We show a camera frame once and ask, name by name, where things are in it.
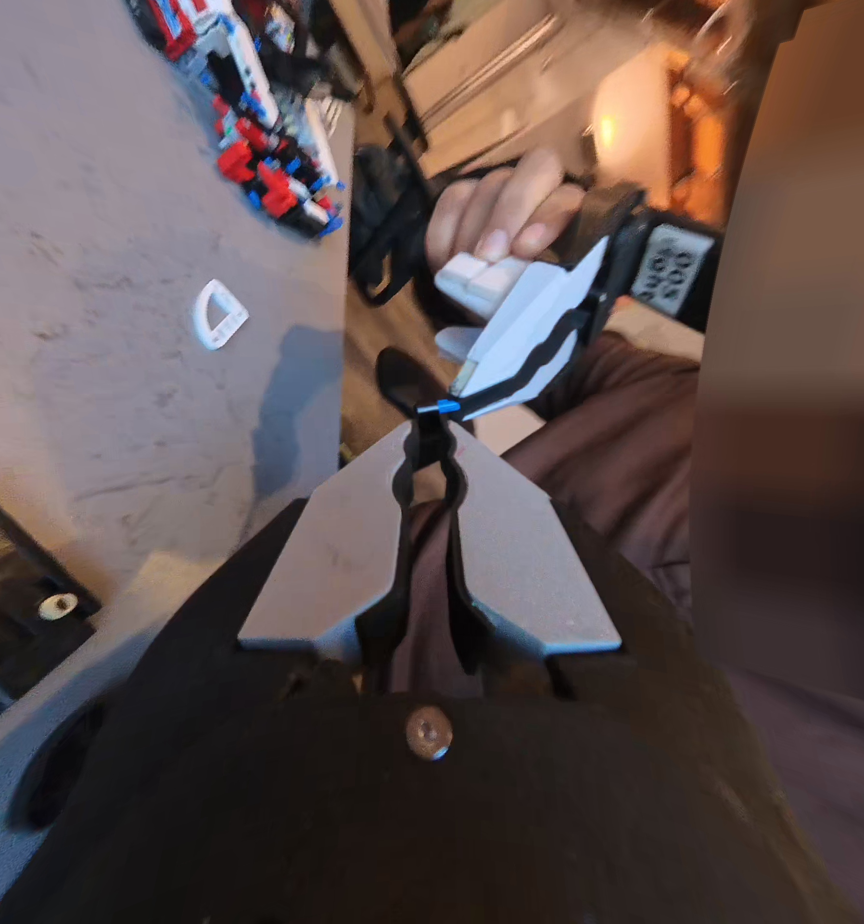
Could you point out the black backpack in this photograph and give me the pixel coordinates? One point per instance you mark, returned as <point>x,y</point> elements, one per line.
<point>389,216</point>

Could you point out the person's right hand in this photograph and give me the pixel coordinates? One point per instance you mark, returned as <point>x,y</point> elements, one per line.
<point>504,202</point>

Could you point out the black triangular holed brick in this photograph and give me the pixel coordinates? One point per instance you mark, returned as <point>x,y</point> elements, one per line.
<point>423,440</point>

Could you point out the red white toy car model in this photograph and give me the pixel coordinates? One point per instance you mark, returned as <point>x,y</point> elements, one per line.
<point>259,159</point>

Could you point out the person's brown shirt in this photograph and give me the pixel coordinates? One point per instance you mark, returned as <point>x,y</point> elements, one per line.
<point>619,469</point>

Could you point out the grey desk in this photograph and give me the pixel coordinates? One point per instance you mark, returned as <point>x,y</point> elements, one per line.
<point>114,216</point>

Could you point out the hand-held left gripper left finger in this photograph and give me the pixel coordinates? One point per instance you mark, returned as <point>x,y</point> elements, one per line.
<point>324,570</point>

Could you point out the white curved frame brick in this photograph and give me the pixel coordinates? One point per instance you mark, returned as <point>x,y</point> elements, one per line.
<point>205,325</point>

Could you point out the wall lamp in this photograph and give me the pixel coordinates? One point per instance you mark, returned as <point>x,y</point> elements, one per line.
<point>605,130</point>

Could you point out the black brick plate assembly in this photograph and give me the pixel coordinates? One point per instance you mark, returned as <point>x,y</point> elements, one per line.
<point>13,577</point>

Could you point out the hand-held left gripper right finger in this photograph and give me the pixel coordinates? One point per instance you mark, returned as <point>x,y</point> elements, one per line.
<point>533,570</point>

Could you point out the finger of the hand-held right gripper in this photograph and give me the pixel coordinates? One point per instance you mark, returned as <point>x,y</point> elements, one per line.
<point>533,317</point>
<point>547,375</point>

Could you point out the blue connector pin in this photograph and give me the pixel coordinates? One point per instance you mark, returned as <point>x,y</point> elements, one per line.
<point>439,408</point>

